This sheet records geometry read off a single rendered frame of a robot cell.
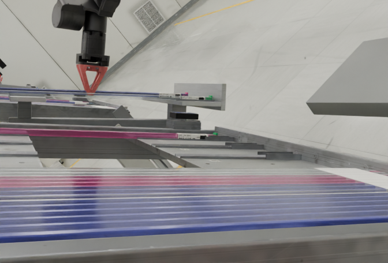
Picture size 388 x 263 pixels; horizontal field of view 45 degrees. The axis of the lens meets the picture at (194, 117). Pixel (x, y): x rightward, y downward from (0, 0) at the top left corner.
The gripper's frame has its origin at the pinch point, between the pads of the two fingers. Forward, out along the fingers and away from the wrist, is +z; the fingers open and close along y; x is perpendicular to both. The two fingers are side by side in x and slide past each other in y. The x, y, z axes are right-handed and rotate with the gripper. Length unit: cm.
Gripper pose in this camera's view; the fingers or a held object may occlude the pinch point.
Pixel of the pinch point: (89, 91)
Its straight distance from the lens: 119.3
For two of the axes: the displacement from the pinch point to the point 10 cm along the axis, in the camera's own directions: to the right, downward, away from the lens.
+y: 3.8, 1.1, -9.2
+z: -0.9, 9.9, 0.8
